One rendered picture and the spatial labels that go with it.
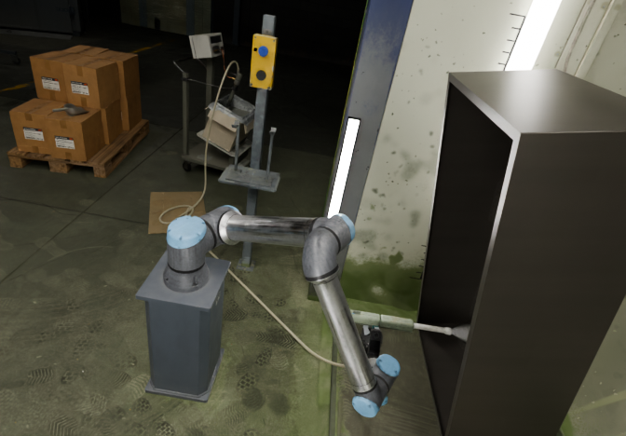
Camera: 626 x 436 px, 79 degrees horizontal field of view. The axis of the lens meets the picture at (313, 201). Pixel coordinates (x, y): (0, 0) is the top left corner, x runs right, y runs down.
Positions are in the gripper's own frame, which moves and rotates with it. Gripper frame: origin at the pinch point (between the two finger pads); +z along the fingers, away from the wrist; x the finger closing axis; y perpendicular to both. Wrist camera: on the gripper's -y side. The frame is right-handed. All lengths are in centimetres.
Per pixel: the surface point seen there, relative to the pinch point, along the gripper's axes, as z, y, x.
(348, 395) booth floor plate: -7.7, 47.4, -2.9
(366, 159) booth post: 63, -52, -8
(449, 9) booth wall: 65, -126, 15
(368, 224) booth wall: 61, -12, 1
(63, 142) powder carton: 167, 14, -250
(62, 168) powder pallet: 166, 40, -256
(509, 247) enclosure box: -47, -85, 14
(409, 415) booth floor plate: -13, 49, 28
